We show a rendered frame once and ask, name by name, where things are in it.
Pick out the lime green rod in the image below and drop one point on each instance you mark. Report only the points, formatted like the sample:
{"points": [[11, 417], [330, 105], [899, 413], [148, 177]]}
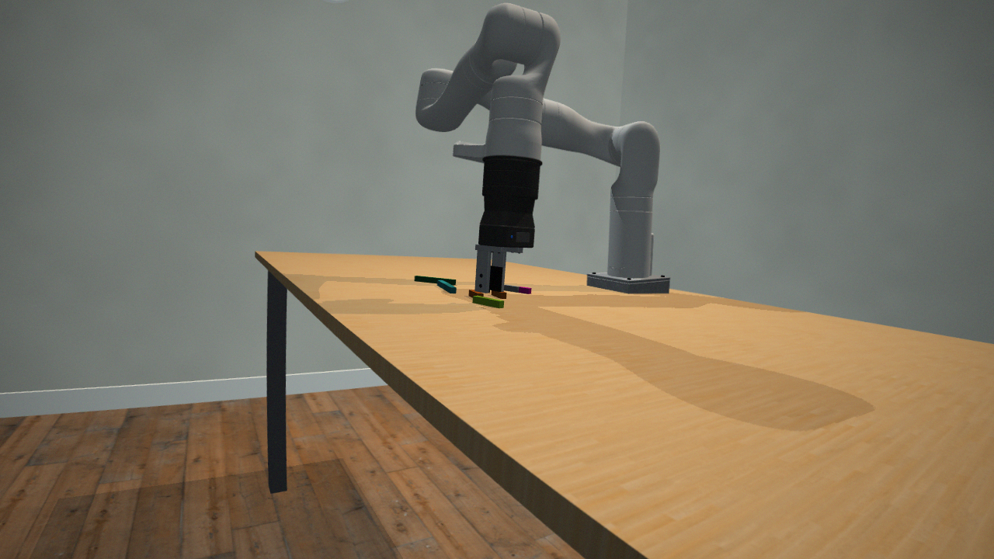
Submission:
{"points": [[488, 301]]}

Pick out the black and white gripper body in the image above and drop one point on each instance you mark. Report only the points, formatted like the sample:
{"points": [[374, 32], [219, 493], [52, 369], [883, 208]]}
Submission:
{"points": [[511, 157]]}

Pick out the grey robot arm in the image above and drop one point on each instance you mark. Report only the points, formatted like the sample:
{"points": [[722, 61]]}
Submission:
{"points": [[511, 33]]}

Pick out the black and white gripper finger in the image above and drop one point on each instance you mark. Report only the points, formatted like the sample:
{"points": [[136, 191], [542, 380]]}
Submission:
{"points": [[483, 266], [499, 267]]}

